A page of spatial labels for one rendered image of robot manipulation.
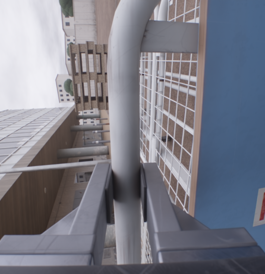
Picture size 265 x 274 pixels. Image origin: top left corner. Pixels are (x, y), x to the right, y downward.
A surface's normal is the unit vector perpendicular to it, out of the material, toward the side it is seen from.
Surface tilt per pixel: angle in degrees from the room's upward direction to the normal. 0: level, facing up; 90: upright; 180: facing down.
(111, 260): 90
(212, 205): 90
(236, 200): 90
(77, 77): 90
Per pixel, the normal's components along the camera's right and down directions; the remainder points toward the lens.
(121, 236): -0.47, 0.23
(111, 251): -0.02, -0.97
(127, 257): -0.09, 0.26
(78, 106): 0.20, 0.38
